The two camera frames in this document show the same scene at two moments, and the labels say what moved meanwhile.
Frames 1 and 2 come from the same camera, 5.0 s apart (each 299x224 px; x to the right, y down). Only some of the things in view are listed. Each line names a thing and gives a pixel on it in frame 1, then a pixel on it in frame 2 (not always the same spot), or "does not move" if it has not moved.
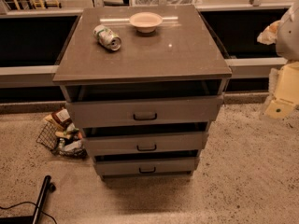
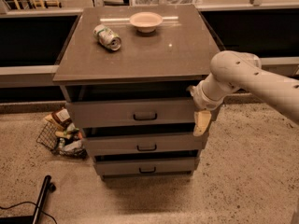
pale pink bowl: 145,21 does not move
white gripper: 288,38 to 204,103
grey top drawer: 87,114 does not move
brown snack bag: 63,117 does not move
